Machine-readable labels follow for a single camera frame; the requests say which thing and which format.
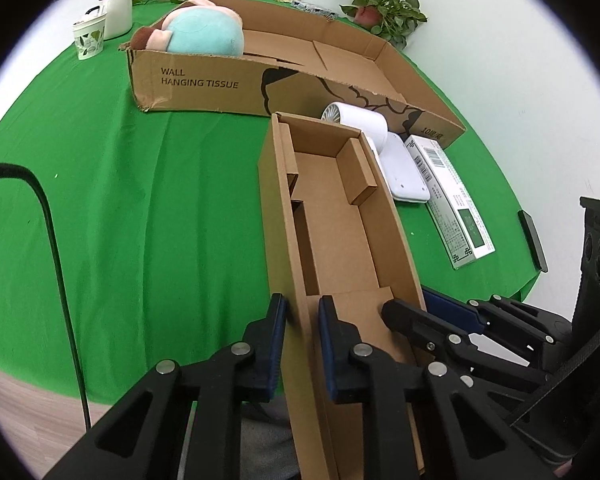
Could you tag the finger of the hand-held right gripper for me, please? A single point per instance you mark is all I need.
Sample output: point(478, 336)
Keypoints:
point(452, 311)
point(405, 321)

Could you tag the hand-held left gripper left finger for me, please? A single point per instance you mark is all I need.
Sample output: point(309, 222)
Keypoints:
point(278, 331)

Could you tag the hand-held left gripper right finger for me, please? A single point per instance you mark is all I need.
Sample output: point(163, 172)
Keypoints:
point(325, 341)

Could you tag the white and green carton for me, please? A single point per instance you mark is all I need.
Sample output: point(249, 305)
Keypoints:
point(455, 210)

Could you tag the narrow brown cardboard box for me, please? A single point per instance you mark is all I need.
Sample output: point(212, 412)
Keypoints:
point(340, 240)

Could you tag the white device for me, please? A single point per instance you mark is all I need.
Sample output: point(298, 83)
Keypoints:
point(402, 170)

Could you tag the white handheld fan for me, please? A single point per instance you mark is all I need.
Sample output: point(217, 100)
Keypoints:
point(360, 120)

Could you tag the large printed cardboard box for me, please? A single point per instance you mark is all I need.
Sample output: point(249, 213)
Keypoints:
point(195, 85)

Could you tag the pink and teal plush pig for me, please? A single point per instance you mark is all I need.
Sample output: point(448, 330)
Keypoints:
point(205, 30)

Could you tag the black phone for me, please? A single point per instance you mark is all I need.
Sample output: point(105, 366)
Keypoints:
point(532, 240)

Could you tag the person's grey trousers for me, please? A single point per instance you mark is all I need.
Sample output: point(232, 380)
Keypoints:
point(265, 445)

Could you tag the green tablecloth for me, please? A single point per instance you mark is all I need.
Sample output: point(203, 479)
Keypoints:
point(155, 210)

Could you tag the small packets at table back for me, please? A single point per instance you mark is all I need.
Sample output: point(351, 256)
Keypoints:
point(312, 7)

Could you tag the leaf print paper cup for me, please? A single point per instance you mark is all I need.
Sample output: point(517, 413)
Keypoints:
point(90, 37)

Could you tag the white mug with lid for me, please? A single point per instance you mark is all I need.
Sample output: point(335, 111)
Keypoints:
point(117, 15)

